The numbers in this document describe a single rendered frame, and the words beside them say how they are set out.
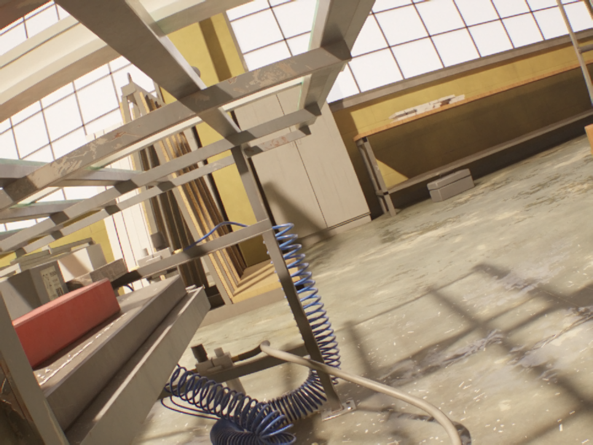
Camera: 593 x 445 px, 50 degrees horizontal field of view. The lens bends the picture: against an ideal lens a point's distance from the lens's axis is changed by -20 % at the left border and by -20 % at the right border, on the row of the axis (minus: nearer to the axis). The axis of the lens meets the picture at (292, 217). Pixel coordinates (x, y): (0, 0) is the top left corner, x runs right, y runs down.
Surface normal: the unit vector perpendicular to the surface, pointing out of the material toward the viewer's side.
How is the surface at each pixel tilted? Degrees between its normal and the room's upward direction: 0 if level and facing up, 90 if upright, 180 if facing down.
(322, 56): 90
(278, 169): 90
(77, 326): 90
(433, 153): 90
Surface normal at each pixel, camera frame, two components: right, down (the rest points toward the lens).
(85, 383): 0.93, -0.36
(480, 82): 0.01, 0.04
